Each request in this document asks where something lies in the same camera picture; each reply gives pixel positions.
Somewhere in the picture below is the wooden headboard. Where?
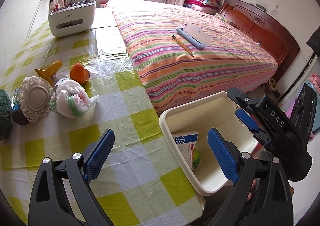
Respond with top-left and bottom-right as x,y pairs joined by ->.
219,0 -> 300,82

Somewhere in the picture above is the grey blue notebook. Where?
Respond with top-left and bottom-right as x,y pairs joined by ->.
176,22 -> 211,49

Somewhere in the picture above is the yellow pencil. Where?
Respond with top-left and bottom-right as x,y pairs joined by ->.
172,35 -> 194,57

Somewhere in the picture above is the blue white medicine box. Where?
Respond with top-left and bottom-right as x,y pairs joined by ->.
172,131 -> 201,170

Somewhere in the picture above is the right hand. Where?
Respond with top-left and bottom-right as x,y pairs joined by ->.
246,157 -> 261,203

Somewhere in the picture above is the white tissue organizer box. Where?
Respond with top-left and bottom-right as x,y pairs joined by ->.
48,0 -> 96,37

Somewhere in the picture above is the yellow origami paper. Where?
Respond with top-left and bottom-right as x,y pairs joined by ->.
35,60 -> 62,85

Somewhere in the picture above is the white plastic trash bin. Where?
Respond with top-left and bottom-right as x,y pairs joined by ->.
159,91 -> 258,196

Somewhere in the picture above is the striped bed cover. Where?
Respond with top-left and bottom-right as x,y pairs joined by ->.
106,0 -> 278,113

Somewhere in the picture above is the orange plastic cup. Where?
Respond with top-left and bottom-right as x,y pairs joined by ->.
69,63 -> 90,85

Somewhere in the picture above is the crumpled white plastic bag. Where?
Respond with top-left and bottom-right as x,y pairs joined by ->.
50,78 -> 99,118

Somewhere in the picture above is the black device with light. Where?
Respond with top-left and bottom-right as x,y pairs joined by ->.
290,83 -> 318,139

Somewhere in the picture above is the green knitted object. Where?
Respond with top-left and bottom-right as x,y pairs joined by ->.
0,89 -> 12,141

